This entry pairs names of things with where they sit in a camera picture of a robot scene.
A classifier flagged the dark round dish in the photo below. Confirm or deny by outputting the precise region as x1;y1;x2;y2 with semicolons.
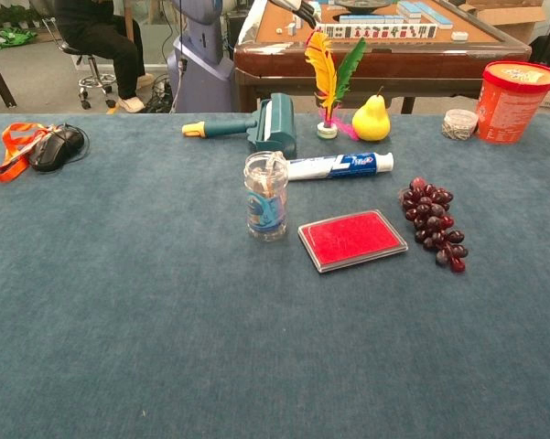
333;0;393;14

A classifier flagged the cardboard box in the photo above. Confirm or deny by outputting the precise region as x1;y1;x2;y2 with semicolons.
457;0;548;45

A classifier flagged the orange lanyard with badge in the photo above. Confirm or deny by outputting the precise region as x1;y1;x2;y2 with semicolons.
0;122;61;184

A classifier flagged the white blue toothpaste tube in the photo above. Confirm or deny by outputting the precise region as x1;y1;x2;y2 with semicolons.
286;152;394;182

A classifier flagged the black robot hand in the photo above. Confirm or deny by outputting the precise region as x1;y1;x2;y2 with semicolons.
269;0;324;30

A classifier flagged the seated person in black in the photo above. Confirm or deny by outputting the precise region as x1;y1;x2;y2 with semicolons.
53;0;156;113

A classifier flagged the orange red snack tub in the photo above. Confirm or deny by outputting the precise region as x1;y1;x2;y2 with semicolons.
475;60;550;145

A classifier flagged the chrome swivel stool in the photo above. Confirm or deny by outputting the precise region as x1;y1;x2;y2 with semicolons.
43;17;118;111

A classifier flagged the clear plastic jar blue label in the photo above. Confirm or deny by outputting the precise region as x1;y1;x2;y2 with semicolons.
243;151;289;242

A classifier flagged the green lint roller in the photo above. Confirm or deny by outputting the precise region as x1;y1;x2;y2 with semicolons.
181;92;298;160

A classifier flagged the face-up mahjong tile row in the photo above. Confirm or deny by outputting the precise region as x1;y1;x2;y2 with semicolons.
322;22;439;41

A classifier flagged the purple plastic grape bunch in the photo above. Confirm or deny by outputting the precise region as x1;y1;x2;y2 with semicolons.
398;177;469;274

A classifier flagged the yellow plastic pear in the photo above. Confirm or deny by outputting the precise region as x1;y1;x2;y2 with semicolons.
351;86;392;142

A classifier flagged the red rectangular box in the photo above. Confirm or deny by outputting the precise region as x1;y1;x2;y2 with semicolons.
297;209;409;274

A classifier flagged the colourful feather shuttlecock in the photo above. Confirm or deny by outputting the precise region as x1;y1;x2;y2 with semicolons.
304;30;368;141

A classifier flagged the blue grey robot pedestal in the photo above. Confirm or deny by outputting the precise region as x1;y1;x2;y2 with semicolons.
167;0;237;114

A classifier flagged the black computer mouse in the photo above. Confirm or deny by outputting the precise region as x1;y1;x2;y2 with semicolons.
28;123;86;174

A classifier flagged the brown mahjong table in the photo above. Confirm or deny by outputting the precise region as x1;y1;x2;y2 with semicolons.
233;0;532;114

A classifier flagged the black floor cable bundle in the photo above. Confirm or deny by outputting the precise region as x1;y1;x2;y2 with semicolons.
144;75;176;114

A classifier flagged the small clear jar of clips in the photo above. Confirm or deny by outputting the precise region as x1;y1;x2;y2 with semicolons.
441;108;480;141

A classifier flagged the green bag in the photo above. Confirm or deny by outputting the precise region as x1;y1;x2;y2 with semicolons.
0;26;38;50

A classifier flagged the blue backed mahjong tile row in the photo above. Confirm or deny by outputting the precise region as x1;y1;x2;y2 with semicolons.
339;13;406;25
396;0;454;31

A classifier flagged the blue felt table cloth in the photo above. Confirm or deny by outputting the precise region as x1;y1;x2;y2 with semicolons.
0;112;550;439

